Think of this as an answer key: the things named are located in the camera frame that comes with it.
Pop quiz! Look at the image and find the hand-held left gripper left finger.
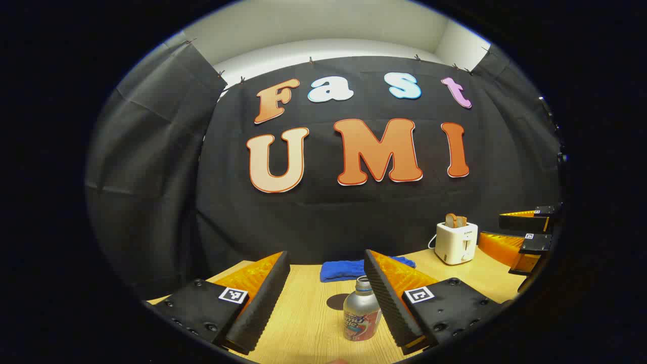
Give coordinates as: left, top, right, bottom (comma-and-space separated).
147, 250, 291, 355

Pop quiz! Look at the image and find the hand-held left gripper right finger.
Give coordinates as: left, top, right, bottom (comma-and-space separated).
364, 249, 511, 355

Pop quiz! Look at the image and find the silver water bottle red label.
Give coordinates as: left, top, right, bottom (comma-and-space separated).
343, 276, 382, 342

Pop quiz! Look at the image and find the blue towel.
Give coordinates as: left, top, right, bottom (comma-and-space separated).
320, 257, 416, 283

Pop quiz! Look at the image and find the white toaster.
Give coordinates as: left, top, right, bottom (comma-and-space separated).
435, 221, 479, 265

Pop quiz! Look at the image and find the black backdrop cloth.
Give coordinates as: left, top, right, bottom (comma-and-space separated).
85, 43, 564, 301

